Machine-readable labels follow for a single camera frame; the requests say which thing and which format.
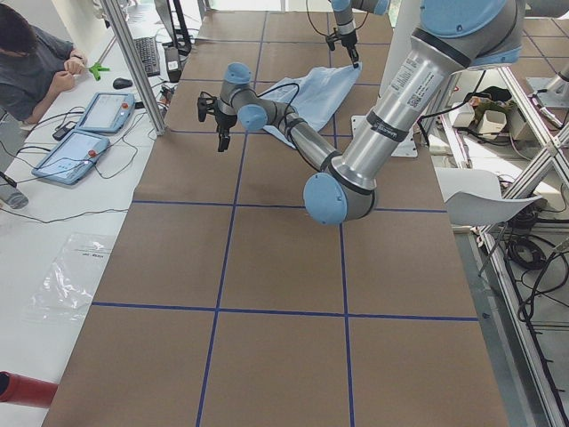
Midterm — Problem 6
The lower blue teach pendant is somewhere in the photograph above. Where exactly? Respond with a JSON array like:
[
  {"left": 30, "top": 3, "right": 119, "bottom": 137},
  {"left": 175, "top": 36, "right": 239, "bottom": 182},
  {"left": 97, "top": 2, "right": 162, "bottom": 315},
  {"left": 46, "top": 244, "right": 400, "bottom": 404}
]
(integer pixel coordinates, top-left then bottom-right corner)
[{"left": 31, "top": 130, "right": 110, "bottom": 186}]

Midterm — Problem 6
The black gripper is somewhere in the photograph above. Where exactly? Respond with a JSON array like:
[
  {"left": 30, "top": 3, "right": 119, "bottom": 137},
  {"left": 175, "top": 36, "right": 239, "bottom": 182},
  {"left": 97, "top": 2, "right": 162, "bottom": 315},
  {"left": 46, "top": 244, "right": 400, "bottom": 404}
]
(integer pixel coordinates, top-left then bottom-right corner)
[
  {"left": 196, "top": 91, "right": 237, "bottom": 152},
  {"left": 325, "top": 28, "right": 359, "bottom": 68}
]

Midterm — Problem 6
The white plastic chair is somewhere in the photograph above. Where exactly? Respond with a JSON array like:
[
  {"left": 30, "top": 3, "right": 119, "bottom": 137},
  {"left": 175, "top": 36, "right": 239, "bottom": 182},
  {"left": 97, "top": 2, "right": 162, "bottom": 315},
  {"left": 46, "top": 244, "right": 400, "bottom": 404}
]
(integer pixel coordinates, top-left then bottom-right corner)
[{"left": 435, "top": 167, "right": 541, "bottom": 226}]

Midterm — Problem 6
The green plastic tool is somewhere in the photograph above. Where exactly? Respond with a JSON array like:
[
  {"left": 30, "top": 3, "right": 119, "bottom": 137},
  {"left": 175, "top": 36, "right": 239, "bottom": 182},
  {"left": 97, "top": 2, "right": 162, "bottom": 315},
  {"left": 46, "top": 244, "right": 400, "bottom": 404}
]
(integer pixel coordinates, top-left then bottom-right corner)
[{"left": 89, "top": 62, "right": 110, "bottom": 81}]

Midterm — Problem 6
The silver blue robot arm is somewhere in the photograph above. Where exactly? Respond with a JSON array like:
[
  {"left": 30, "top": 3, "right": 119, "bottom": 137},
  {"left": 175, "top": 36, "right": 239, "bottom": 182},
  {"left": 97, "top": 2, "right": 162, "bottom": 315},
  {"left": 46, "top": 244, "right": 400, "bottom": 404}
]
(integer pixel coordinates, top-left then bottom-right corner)
[
  {"left": 197, "top": 1, "right": 525, "bottom": 225},
  {"left": 325, "top": 0, "right": 391, "bottom": 68}
]

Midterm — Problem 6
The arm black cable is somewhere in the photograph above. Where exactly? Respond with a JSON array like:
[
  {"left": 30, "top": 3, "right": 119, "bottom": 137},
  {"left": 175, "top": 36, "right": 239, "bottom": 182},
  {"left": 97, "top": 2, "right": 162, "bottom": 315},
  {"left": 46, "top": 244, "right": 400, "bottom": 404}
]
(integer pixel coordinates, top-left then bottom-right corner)
[{"left": 260, "top": 82, "right": 301, "bottom": 112}]

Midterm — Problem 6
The blue teach pendant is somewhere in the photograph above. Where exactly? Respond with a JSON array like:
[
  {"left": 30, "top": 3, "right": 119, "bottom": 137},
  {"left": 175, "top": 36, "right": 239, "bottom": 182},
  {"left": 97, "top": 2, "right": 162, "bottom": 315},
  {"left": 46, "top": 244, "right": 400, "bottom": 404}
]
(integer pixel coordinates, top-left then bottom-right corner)
[
  {"left": 76, "top": 92, "right": 135, "bottom": 134},
  {"left": 31, "top": 130, "right": 110, "bottom": 186}
]

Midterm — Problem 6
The upper blue teach pendant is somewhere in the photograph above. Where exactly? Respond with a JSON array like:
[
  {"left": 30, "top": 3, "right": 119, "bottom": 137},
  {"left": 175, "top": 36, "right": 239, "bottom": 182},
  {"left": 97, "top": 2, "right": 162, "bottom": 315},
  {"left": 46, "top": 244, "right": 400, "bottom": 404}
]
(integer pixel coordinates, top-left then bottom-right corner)
[{"left": 76, "top": 92, "right": 135, "bottom": 134}]

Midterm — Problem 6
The light blue button-up shirt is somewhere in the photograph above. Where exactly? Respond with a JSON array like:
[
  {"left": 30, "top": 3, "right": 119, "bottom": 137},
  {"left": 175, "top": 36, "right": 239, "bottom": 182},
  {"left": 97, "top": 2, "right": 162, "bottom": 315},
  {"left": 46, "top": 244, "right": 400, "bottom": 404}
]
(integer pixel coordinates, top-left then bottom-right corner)
[{"left": 260, "top": 63, "right": 363, "bottom": 132}]

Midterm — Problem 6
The black keyboard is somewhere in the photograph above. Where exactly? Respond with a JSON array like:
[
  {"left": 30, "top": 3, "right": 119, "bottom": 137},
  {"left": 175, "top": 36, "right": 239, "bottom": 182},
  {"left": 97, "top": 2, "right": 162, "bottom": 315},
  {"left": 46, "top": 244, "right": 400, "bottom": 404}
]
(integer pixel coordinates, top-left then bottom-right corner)
[{"left": 133, "top": 36, "right": 160, "bottom": 77}]

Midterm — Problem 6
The person in grey shirt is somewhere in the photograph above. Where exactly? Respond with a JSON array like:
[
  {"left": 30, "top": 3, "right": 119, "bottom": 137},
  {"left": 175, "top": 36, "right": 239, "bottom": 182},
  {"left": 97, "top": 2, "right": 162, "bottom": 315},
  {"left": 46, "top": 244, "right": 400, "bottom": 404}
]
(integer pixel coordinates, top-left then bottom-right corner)
[{"left": 1, "top": 4, "right": 87, "bottom": 125}]

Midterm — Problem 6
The clear plastic bag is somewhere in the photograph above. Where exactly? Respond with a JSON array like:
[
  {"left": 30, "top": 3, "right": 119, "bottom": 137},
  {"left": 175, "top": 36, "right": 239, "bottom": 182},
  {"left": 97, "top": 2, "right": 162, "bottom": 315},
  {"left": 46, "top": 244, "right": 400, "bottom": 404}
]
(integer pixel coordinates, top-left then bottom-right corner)
[{"left": 24, "top": 233, "right": 116, "bottom": 325}]

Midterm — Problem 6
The red cylinder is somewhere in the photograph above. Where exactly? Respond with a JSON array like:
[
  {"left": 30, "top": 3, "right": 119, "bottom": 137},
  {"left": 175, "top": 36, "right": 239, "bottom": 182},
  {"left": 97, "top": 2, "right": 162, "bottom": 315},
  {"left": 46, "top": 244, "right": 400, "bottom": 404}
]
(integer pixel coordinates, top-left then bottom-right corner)
[{"left": 1, "top": 371, "right": 59, "bottom": 408}]

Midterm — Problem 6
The clear water bottle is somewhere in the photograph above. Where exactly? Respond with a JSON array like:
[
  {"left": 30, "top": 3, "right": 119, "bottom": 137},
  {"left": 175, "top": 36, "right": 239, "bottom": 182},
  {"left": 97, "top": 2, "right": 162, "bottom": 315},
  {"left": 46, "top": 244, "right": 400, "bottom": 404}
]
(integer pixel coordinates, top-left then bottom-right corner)
[{"left": 1, "top": 173, "right": 28, "bottom": 209}]

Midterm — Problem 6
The aluminium frame post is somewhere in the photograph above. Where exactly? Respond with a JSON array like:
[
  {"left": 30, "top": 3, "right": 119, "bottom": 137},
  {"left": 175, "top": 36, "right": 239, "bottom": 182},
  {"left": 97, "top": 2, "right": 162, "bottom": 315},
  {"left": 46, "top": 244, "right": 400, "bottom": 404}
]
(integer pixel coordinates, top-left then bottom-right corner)
[{"left": 100, "top": 0, "right": 166, "bottom": 136}]

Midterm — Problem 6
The black computer mouse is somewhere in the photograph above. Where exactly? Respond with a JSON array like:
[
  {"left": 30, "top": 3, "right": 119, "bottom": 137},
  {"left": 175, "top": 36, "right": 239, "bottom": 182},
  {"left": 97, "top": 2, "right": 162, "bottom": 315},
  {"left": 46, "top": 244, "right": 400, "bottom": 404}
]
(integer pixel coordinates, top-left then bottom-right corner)
[{"left": 112, "top": 77, "right": 133, "bottom": 90}]

